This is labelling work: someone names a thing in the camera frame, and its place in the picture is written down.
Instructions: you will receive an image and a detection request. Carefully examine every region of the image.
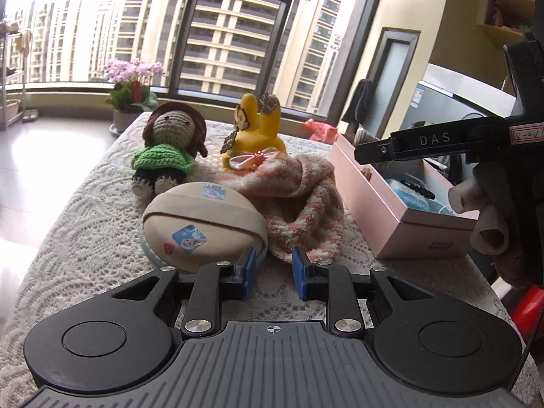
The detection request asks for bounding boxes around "dark framed frosted window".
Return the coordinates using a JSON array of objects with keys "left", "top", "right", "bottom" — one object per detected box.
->
[{"left": 363, "top": 28, "right": 421, "bottom": 137}]

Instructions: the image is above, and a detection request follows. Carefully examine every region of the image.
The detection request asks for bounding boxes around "round beige cushion with stickers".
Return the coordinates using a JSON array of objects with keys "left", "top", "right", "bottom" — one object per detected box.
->
[{"left": 141, "top": 182, "right": 269, "bottom": 273}]

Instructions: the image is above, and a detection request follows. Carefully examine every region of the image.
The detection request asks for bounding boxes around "potted pink flower plant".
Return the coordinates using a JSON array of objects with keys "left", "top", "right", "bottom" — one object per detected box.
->
[{"left": 103, "top": 58, "right": 164, "bottom": 137}]

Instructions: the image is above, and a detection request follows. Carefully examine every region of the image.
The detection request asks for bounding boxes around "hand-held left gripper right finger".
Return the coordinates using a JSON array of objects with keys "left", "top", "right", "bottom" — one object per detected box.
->
[{"left": 291, "top": 249, "right": 434, "bottom": 341}]

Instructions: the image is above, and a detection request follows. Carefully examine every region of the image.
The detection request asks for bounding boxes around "metal storage rack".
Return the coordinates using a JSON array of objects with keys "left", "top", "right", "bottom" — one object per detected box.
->
[{"left": 0, "top": 19, "right": 32, "bottom": 130}]

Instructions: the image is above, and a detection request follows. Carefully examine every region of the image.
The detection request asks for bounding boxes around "pink white knitted scarf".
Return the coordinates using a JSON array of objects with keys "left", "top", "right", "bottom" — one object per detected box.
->
[{"left": 212, "top": 150, "right": 346, "bottom": 263}]

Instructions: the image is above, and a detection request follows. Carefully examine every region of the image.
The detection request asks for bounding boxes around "crochet doll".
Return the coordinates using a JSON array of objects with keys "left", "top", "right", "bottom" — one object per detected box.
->
[{"left": 131, "top": 101, "right": 209, "bottom": 200}]

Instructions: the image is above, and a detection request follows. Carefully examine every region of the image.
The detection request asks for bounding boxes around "blue white packet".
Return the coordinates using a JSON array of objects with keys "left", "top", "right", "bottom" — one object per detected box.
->
[{"left": 385, "top": 173, "right": 436, "bottom": 211}]

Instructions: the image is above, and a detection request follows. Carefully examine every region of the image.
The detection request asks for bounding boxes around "dark hanging cloth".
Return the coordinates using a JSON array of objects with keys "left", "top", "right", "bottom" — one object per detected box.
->
[{"left": 340, "top": 79, "right": 375, "bottom": 134}]

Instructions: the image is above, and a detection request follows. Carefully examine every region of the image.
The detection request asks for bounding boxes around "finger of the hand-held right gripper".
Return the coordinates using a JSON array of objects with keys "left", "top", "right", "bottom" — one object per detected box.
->
[{"left": 355, "top": 118, "right": 511, "bottom": 166}]

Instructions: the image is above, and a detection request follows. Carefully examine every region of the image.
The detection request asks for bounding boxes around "wooden wall shelf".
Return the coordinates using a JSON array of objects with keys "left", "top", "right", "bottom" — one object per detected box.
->
[{"left": 476, "top": 0, "right": 536, "bottom": 43}]

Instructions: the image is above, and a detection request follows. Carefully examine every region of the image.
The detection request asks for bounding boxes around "grey washing machine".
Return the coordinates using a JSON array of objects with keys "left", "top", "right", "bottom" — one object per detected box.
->
[{"left": 399, "top": 63, "right": 517, "bottom": 179}]

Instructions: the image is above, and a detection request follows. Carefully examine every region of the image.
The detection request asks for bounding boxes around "yellow rabbit plush toy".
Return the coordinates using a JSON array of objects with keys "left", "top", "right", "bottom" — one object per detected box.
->
[{"left": 220, "top": 92, "right": 286, "bottom": 171}]

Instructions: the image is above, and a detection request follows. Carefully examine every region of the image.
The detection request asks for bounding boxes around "red plastic bag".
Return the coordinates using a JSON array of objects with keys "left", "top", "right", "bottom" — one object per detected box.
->
[{"left": 303, "top": 119, "right": 339, "bottom": 144}]

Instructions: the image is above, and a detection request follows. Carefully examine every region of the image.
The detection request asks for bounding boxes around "red round object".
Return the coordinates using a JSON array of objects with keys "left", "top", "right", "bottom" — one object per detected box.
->
[{"left": 510, "top": 285, "right": 544, "bottom": 328}]

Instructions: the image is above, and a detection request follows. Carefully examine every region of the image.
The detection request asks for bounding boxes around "pink storage box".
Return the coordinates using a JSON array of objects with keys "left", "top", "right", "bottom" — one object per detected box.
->
[{"left": 329, "top": 134, "right": 481, "bottom": 259}]

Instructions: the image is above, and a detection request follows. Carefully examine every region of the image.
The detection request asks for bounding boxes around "person's right hand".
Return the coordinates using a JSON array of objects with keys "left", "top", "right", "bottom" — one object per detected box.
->
[{"left": 448, "top": 164, "right": 532, "bottom": 290}]

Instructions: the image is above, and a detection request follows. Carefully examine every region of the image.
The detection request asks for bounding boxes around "brown patterned pouch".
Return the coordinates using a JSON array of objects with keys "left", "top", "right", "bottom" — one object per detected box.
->
[{"left": 354, "top": 126, "right": 385, "bottom": 147}]

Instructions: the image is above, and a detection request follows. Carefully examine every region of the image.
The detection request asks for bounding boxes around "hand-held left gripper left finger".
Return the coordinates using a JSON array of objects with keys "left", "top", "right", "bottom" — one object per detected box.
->
[{"left": 111, "top": 247, "right": 257, "bottom": 341}]

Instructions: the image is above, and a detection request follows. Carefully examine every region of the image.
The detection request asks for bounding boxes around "white lace tablecloth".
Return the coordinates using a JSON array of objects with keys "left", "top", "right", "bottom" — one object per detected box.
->
[{"left": 0, "top": 119, "right": 540, "bottom": 408}]

